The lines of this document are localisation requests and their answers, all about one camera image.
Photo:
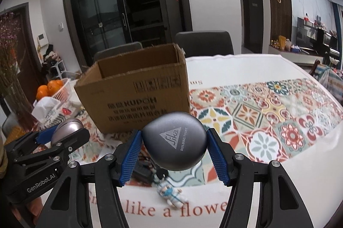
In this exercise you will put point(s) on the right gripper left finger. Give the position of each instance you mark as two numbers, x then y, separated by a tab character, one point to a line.
68	204

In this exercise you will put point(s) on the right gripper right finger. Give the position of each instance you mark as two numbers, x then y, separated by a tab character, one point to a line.
280	204

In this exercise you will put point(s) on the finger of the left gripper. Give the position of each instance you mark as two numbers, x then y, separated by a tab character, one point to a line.
45	136
20	151

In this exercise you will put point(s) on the silver egg-shaped case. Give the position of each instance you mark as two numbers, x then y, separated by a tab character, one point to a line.
66	128

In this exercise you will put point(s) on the medic figurine keychain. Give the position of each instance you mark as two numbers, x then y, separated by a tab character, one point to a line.
173	196

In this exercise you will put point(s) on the dark grey earbud case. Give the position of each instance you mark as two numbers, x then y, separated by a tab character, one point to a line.
175	141

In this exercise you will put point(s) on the person's left hand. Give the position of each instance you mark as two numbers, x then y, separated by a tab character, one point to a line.
27	210

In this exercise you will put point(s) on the floral tissue pouch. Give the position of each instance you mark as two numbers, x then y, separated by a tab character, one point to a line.
49	111

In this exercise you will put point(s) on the white fruit basket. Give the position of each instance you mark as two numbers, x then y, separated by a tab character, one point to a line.
63	94

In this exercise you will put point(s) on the orange fruit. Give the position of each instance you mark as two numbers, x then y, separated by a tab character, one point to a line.
40	95
43	90
54	86

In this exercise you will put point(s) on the white shoe rack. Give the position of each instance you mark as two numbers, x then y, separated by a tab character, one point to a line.
55	69

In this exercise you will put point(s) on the cardboard box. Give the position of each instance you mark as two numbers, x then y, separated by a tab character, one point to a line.
127	91

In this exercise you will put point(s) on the black walkie-talkie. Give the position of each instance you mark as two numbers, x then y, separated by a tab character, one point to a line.
148	172

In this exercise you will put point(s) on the patterned table runner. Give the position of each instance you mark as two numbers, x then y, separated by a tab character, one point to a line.
263	120

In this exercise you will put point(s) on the dark chair left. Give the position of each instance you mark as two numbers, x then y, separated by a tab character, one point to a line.
121	49

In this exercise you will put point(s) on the dark chair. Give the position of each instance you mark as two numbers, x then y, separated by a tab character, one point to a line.
204	43
121	49

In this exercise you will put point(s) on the black glass cabinet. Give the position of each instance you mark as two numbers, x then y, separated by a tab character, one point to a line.
98	25

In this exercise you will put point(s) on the TV console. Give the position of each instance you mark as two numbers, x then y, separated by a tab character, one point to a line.
312	42

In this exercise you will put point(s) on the dark chair right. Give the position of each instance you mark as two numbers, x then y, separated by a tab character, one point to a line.
204	43

